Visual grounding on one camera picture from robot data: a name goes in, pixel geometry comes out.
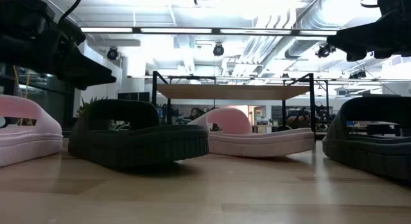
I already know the black rubber slide sandal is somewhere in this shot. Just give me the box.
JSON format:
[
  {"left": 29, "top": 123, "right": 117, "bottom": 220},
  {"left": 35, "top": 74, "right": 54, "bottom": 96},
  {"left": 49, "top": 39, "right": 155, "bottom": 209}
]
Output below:
[
  {"left": 67, "top": 99, "right": 210, "bottom": 169},
  {"left": 322, "top": 96, "right": 411, "bottom": 182}
]

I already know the potted succulent plant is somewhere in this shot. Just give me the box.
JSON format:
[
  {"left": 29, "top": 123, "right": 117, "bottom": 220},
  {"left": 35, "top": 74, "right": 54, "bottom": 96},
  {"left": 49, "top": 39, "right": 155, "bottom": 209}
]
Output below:
[{"left": 76, "top": 95, "right": 109, "bottom": 118}]

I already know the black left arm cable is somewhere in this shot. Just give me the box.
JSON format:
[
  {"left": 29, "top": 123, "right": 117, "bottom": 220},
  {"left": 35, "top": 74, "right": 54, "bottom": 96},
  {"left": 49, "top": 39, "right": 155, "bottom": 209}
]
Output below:
[{"left": 57, "top": 0, "right": 84, "bottom": 26}]

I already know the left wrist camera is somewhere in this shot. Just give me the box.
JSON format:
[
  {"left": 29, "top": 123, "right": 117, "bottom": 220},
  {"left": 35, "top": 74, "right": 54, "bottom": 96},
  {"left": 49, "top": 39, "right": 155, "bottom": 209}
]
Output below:
[{"left": 58, "top": 18, "right": 87, "bottom": 47}]

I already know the black computer monitor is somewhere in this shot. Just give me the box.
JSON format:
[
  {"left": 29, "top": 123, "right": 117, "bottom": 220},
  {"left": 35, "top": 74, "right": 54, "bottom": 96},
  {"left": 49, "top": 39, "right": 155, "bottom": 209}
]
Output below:
[{"left": 117, "top": 91, "right": 150, "bottom": 102}]

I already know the silver ventilation duct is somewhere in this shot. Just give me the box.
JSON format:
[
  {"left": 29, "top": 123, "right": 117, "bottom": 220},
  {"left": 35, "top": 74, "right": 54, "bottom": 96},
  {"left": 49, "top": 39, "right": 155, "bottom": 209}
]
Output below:
[{"left": 284, "top": 0, "right": 383, "bottom": 60}]

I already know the wooden shelf with black frame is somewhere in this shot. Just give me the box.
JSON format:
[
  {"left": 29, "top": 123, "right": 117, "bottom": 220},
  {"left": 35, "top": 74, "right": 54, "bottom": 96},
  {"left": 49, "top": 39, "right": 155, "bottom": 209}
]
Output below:
[{"left": 152, "top": 71, "right": 330, "bottom": 143}]

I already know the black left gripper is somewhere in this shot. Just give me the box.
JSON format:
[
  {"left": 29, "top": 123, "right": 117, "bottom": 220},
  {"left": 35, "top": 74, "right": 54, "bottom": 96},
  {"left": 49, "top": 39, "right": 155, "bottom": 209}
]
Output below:
[{"left": 0, "top": 0, "right": 117, "bottom": 90}]

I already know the yellow cable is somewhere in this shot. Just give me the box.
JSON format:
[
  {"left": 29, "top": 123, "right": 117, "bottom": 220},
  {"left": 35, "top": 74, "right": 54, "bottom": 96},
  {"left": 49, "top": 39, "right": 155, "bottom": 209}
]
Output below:
[{"left": 12, "top": 65, "right": 31, "bottom": 127}]

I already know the long ceiling strip light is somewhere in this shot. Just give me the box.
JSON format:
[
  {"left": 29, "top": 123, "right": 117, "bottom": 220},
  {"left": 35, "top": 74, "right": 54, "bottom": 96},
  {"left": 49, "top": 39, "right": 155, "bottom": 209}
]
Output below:
[{"left": 79, "top": 26, "right": 338, "bottom": 37}]

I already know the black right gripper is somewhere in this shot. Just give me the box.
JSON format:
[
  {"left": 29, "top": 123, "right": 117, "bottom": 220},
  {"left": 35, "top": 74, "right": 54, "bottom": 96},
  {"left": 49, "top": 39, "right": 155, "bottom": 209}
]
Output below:
[{"left": 326, "top": 0, "right": 411, "bottom": 62}]

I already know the pink rubber slide sandal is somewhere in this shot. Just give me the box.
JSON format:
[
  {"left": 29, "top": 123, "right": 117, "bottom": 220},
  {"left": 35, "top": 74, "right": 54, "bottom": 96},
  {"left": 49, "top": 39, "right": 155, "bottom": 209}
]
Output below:
[
  {"left": 188, "top": 108, "right": 316, "bottom": 158},
  {"left": 0, "top": 94, "right": 64, "bottom": 168}
]

